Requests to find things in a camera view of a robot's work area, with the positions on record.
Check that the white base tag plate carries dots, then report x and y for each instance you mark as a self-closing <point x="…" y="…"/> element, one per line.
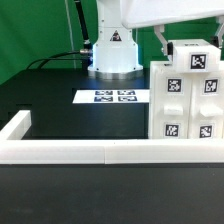
<point x="111" y="96"/>

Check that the white U-shaped fence frame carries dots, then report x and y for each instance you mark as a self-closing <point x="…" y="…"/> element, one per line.
<point x="14" y="149"/>

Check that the white cabinet body box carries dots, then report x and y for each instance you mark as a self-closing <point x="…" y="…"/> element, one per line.
<point x="151" y="105"/>

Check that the white cabinet top block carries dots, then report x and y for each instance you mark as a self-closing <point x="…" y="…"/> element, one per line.
<point x="195" y="55"/>

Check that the white cabinet door panel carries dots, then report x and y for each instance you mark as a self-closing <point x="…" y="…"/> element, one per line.
<point x="206" y="118"/>
<point x="171" y="103"/>

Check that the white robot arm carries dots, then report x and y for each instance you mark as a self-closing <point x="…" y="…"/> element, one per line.
<point x="115" y="54"/>

